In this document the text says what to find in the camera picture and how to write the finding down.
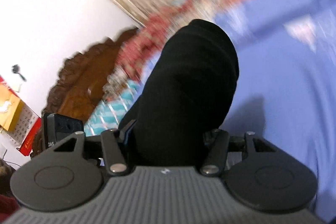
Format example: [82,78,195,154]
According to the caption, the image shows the red wall calendar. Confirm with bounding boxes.
[1,79,42,156]

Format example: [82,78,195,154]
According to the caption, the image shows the red floral quilt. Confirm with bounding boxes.
[102,0,241,102]

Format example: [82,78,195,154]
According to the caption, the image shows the black pants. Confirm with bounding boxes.
[120,19,239,166]

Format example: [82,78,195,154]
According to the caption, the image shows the carved wooden headboard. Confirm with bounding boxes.
[31,27,140,156]

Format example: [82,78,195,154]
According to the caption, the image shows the blue patterned bed sheet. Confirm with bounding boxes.
[141,0,336,223]

